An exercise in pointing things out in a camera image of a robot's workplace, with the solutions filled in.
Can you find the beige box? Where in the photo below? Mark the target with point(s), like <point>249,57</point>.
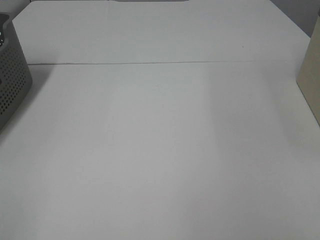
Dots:
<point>308,78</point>

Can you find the grey perforated plastic basket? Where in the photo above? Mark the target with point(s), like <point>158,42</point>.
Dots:
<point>15,76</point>

